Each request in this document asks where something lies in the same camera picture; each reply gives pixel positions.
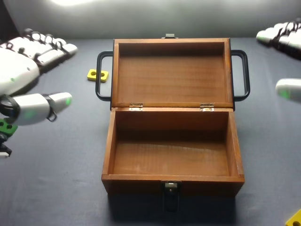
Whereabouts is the orange wooden box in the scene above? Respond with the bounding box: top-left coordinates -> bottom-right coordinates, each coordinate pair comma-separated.
95,33 -> 251,112

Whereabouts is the green block with two holes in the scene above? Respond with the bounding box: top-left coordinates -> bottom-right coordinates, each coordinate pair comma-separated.
0,119 -> 19,137

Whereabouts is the yellow block with two holes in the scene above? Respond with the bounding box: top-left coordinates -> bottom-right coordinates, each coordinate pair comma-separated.
285,209 -> 301,226
87,69 -> 109,83

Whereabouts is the grey table cloth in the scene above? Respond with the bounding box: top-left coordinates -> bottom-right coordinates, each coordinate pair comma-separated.
0,37 -> 301,226

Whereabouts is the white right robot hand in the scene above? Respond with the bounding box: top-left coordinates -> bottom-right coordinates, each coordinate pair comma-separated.
255,17 -> 301,104

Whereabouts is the wooden box base with latch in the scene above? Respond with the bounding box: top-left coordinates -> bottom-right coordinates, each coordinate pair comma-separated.
101,107 -> 245,218

